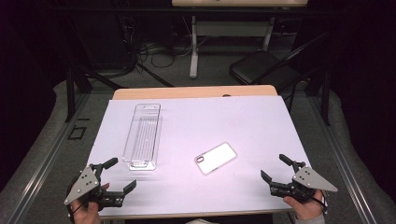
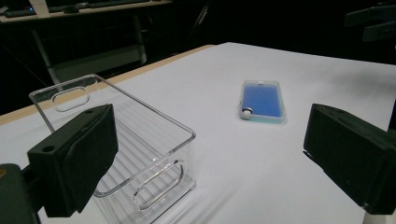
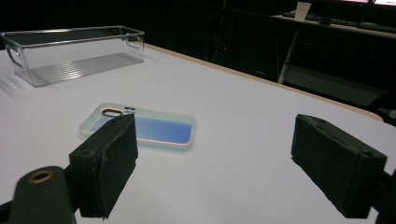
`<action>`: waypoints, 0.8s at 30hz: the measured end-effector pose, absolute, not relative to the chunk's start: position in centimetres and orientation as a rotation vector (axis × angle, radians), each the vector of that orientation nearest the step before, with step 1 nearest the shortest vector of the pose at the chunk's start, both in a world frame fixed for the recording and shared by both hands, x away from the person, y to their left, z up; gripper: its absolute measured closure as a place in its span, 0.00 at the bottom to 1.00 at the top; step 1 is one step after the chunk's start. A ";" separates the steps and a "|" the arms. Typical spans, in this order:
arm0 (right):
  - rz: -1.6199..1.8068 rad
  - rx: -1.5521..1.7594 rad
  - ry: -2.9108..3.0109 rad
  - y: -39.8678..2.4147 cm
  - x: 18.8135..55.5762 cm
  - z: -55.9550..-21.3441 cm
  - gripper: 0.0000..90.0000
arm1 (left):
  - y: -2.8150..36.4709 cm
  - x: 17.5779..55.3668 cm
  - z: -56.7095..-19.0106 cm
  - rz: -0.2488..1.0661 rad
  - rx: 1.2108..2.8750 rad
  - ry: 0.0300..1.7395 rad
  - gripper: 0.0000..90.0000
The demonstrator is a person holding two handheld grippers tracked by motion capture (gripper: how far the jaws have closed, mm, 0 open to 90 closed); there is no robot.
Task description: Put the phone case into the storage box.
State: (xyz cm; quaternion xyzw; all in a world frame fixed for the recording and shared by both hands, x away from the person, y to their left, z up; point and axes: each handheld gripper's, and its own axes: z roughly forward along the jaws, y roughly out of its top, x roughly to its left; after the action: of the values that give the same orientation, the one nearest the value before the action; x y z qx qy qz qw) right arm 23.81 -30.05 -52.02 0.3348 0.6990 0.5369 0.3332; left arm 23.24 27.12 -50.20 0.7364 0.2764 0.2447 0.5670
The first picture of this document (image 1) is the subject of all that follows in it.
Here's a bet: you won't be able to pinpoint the person's left hand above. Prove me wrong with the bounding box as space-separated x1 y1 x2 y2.
70 182 111 224

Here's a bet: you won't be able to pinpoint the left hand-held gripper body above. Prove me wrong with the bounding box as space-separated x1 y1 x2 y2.
64 162 126 213

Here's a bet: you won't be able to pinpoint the wooden desk with white legs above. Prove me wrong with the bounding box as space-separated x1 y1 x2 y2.
171 0 309 79

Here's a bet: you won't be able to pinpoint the metal floor rail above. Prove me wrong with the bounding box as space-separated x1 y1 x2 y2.
307 95 378 224
5 92 92 224

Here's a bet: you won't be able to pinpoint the black folding chair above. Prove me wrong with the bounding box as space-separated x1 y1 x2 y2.
229 31 332 95

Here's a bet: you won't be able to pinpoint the black metal stand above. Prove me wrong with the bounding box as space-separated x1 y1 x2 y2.
61 18 176 123
286 60 332 127

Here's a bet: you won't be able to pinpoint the white table cover board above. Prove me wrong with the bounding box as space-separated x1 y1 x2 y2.
87 95 313 217

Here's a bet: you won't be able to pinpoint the person's white clothing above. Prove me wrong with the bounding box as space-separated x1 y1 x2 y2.
186 217 213 224

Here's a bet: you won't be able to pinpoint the person's right hand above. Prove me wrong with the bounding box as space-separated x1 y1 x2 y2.
282 189 327 220

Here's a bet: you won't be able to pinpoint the clear plastic storage bin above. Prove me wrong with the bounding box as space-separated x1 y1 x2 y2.
121 103 163 172

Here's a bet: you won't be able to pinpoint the person's grey sleeve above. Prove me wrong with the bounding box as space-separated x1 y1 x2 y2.
293 214 327 224

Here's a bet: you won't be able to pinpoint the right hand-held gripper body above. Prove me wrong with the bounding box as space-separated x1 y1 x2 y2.
269 161 339 204

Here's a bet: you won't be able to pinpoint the translucent white phone case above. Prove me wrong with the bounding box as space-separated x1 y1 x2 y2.
194 142 238 176

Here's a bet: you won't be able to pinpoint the bundle of floor cables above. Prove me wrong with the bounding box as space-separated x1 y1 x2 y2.
120 15 195 80

